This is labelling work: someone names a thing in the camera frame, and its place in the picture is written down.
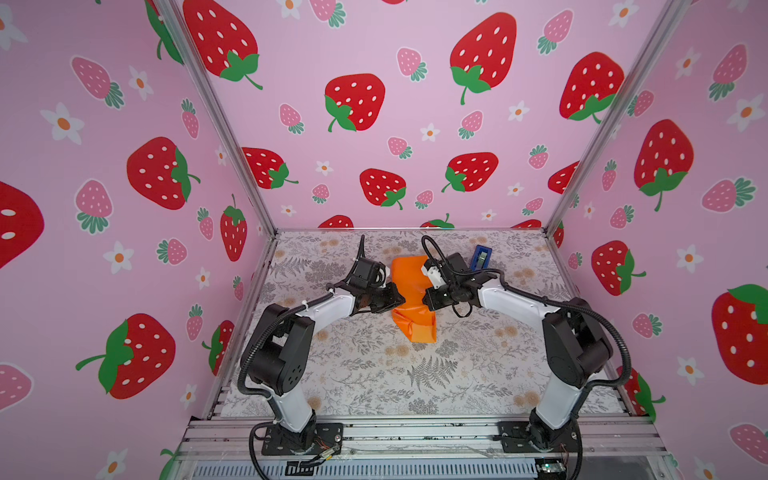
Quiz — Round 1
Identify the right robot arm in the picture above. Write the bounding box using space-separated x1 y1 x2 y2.
422 253 625 435

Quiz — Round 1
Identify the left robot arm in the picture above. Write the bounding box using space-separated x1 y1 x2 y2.
236 258 405 435

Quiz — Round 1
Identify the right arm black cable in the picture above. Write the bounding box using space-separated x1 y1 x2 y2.
419 233 633 397

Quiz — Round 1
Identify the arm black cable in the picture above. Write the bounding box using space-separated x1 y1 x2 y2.
419 233 633 397
236 233 368 397

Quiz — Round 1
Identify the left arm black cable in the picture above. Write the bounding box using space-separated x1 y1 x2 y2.
236 233 368 397

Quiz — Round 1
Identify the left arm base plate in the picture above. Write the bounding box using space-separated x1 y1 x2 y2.
261 422 344 456

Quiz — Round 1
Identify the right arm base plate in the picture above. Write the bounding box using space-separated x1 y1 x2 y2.
495 421 582 455

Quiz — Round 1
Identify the aluminium front rail frame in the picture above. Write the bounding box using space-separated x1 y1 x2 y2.
165 415 680 479

